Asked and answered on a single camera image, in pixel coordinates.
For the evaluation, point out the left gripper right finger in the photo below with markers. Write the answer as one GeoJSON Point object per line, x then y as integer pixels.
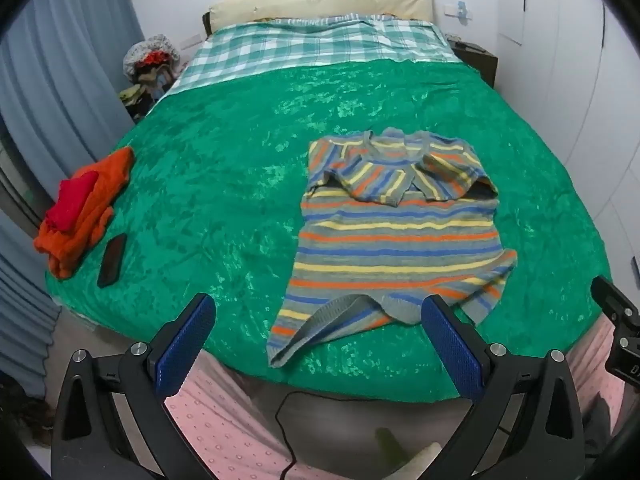
{"type": "Point", "coordinates": [524, 422]}

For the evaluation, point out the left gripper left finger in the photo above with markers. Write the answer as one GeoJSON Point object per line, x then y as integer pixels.
{"type": "Point", "coordinates": [89, 439]}

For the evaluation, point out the striped knit sweater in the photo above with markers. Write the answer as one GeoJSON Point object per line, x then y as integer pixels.
{"type": "Point", "coordinates": [389, 219]}

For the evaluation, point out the clothes pile with knit hat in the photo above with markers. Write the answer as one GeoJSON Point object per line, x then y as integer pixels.
{"type": "Point", "coordinates": [150, 66]}

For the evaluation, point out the green slipper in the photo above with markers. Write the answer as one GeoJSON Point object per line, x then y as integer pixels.
{"type": "Point", "coordinates": [393, 452]}

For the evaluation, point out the black smartphone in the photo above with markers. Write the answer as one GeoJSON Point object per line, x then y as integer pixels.
{"type": "Point", "coordinates": [112, 261]}

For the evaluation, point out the orange folded garment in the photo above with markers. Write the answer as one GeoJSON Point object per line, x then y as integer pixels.
{"type": "Point", "coordinates": [64, 250]}

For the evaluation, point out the red folded garment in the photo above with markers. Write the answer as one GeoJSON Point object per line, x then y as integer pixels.
{"type": "Point", "coordinates": [72, 196]}

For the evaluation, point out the white wardrobe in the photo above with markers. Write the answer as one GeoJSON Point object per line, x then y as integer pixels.
{"type": "Point", "coordinates": [570, 70]}

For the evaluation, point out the dark wooden nightstand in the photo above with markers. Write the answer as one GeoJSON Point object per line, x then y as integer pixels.
{"type": "Point", "coordinates": [477, 57]}

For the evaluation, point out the green plaid bed sheet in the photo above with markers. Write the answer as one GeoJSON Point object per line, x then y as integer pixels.
{"type": "Point", "coordinates": [250, 49]}

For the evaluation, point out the cream pillow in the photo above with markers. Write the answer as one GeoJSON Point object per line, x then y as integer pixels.
{"type": "Point", "coordinates": [230, 12]}

